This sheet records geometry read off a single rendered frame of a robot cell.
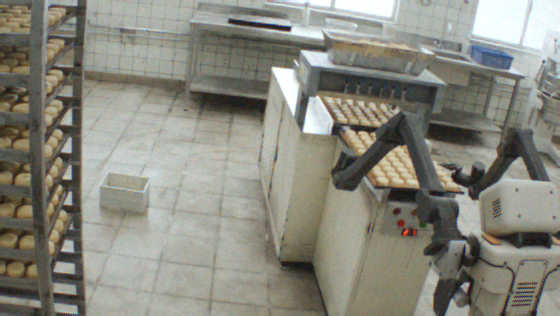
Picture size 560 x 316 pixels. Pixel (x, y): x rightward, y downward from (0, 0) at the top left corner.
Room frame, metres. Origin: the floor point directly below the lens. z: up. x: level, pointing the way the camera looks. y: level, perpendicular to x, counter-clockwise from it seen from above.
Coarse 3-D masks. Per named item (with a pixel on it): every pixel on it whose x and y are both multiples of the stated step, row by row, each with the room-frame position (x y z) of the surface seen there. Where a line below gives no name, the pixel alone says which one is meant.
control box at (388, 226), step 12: (396, 204) 1.97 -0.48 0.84; (408, 204) 1.98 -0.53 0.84; (384, 216) 1.97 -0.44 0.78; (396, 216) 1.97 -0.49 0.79; (408, 216) 1.98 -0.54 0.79; (384, 228) 1.96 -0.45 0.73; (396, 228) 1.97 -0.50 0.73; (408, 228) 1.98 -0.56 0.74; (420, 228) 1.99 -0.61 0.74; (432, 228) 2.00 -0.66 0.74
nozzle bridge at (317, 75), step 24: (312, 72) 2.62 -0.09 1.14; (336, 72) 2.64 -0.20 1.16; (360, 72) 2.67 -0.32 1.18; (384, 72) 2.75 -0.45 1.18; (312, 96) 2.63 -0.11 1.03; (336, 96) 2.68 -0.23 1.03; (360, 96) 2.71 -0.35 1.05; (384, 96) 2.78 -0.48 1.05; (408, 96) 2.81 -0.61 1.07; (432, 96) 2.79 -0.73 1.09
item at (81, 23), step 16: (80, 0) 1.48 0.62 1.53; (80, 32) 1.48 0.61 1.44; (80, 64) 1.48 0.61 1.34; (80, 80) 1.48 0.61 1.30; (80, 112) 1.48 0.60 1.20; (80, 144) 1.48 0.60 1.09; (80, 176) 1.48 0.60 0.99; (80, 192) 1.48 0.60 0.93; (80, 208) 1.48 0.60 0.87; (80, 224) 1.48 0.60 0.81; (80, 272) 1.48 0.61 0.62; (80, 288) 1.48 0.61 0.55
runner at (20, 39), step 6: (0, 36) 1.05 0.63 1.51; (6, 36) 1.05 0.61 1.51; (12, 36) 1.05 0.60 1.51; (18, 36) 1.05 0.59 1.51; (24, 36) 1.06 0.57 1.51; (0, 42) 1.05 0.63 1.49; (6, 42) 1.05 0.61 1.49; (12, 42) 1.05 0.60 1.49; (18, 42) 1.05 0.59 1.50; (24, 42) 1.06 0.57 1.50
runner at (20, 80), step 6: (0, 72) 1.05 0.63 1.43; (0, 78) 1.05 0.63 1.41; (6, 78) 1.05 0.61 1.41; (12, 78) 1.05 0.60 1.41; (18, 78) 1.05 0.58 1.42; (24, 78) 1.06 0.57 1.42; (0, 84) 1.05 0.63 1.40; (6, 84) 1.05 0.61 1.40; (12, 84) 1.05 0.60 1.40; (18, 84) 1.05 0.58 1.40; (24, 84) 1.06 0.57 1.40
